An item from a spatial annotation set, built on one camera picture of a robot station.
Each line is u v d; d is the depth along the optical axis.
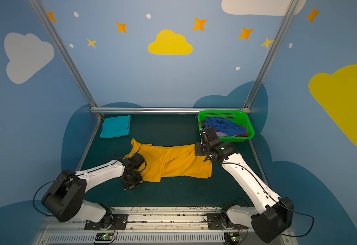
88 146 1.07
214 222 0.75
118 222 0.73
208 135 0.57
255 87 1.02
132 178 0.73
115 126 1.14
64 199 0.43
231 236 0.72
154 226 0.74
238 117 1.12
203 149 0.70
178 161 0.86
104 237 0.71
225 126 1.04
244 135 1.04
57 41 0.79
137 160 0.73
